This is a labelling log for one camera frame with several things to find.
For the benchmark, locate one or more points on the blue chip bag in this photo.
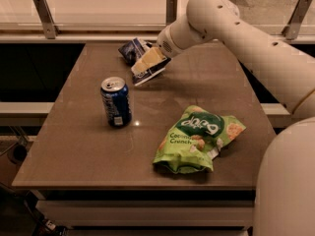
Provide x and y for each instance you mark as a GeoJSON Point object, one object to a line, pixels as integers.
{"type": "Point", "coordinates": [132, 51]}

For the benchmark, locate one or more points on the metal railing bracket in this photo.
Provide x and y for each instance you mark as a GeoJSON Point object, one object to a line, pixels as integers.
{"type": "Point", "coordinates": [292, 28]}
{"type": "Point", "coordinates": [50, 30]}
{"type": "Point", "coordinates": [171, 11]}

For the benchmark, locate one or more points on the blue soda can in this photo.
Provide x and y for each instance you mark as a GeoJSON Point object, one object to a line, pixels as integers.
{"type": "Point", "coordinates": [115, 97]}

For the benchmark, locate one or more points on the glass railing panel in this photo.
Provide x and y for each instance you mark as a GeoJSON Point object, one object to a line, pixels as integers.
{"type": "Point", "coordinates": [268, 15]}

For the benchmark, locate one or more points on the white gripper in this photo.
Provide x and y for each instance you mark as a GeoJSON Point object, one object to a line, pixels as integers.
{"type": "Point", "coordinates": [164, 45]}

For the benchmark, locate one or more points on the middle metal railing bracket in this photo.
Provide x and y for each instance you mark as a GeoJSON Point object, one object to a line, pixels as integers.
{"type": "Point", "coordinates": [171, 11]}

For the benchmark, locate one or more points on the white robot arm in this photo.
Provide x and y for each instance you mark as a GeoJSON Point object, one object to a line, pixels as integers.
{"type": "Point", "coordinates": [285, 192]}

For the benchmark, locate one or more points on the left metal railing bracket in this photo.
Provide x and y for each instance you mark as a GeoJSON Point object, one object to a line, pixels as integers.
{"type": "Point", "coordinates": [50, 30]}

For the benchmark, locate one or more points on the right metal railing bracket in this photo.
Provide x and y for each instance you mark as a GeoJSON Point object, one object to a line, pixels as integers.
{"type": "Point", "coordinates": [292, 28]}

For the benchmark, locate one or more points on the green coconut crunch snack bag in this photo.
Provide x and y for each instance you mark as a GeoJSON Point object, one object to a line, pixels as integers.
{"type": "Point", "coordinates": [195, 140]}

